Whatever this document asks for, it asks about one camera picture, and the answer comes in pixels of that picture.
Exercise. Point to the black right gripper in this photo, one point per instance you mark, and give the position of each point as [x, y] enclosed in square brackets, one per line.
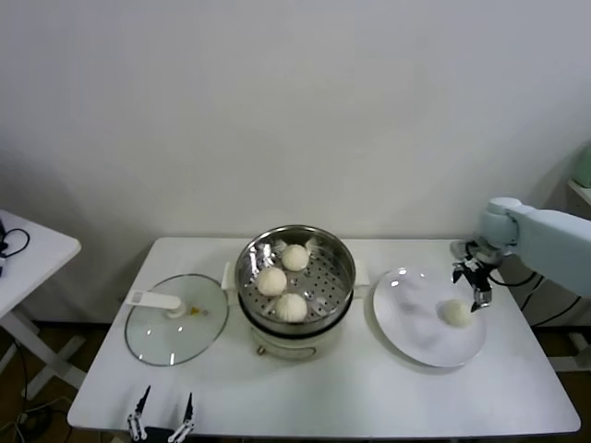
[478, 272]

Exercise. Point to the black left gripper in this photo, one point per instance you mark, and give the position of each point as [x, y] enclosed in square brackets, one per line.
[158, 436]

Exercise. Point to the white steamed baozi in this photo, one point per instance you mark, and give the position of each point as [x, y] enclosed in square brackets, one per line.
[291, 307]
[271, 281]
[454, 314]
[294, 257]

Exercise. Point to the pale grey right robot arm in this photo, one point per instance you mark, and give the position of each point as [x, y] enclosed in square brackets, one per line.
[554, 240]

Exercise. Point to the perforated steel steamer basket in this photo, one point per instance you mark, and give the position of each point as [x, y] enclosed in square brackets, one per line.
[332, 277]

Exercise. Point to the white round plate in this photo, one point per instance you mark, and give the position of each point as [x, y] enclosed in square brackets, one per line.
[406, 323]

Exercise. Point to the white floor stand base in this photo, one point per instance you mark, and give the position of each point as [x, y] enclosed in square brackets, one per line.
[577, 364]

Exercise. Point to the white electric cooker pot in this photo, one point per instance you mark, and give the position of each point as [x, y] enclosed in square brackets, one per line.
[286, 343]

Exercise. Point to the white shelf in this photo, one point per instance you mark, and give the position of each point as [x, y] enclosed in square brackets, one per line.
[582, 193]

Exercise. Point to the pale green container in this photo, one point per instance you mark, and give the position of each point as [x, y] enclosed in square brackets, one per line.
[584, 166]

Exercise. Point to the white side table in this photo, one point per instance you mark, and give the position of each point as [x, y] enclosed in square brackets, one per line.
[41, 258]

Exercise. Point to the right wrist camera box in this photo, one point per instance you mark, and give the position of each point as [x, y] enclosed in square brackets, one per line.
[459, 247]

